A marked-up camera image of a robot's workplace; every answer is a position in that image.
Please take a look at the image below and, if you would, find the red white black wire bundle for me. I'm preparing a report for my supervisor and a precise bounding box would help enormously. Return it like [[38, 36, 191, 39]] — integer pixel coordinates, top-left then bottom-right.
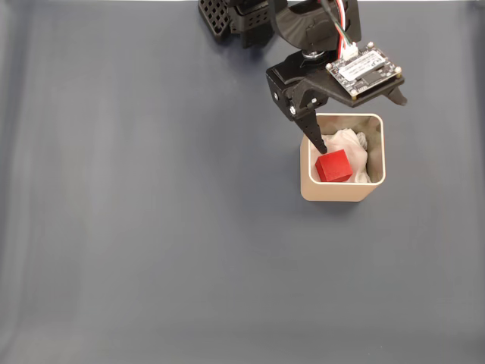
[[321, 0, 359, 61]]

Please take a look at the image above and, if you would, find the dark blue table mat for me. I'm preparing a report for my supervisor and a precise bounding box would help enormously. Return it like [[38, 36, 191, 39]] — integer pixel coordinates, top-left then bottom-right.
[[0, 0, 485, 364]]

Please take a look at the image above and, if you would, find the beige square box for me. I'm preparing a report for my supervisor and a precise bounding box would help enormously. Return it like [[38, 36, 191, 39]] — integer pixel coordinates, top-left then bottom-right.
[[299, 112, 386, 203]]

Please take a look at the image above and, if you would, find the white crumpled cloth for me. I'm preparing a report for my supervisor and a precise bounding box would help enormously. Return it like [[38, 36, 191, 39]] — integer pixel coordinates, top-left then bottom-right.
[[309, 127, 371, 184]]

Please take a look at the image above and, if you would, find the bare circuit board camera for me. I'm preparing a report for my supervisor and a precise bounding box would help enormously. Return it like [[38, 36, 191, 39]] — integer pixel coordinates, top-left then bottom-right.
[[324, 41, 406, 108]]

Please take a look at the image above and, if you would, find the red cube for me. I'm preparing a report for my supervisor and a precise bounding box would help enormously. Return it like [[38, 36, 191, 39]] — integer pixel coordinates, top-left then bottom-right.
[[314, 149, 355, 184]]

